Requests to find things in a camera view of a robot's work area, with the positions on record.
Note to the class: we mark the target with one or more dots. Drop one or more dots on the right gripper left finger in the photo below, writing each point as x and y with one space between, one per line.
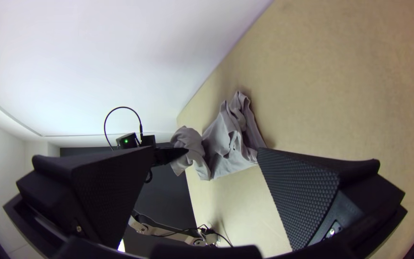
95 194

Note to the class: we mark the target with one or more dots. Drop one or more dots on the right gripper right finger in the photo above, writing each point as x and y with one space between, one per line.
300 194

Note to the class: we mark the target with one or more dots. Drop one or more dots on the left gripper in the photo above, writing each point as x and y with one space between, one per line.
128 141

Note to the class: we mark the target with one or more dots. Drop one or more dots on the grey t-shirt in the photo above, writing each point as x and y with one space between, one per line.
228 144

